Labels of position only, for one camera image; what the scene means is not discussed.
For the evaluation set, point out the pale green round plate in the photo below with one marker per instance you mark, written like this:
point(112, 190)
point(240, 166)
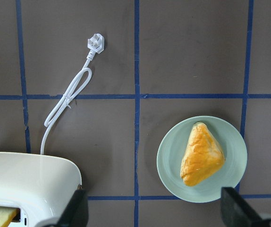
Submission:
point(173, 146)

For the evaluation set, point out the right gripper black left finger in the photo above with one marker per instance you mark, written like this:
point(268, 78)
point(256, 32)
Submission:
point(76, 213)

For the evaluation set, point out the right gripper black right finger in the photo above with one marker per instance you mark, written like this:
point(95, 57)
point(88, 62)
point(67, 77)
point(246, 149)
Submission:
point(236, 212)

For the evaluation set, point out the golden triangular pastry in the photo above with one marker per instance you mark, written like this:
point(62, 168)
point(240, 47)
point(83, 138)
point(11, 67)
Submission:
point(203, 156)

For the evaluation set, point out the white two-slot toaster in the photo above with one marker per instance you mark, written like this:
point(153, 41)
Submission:
point(40, 186)

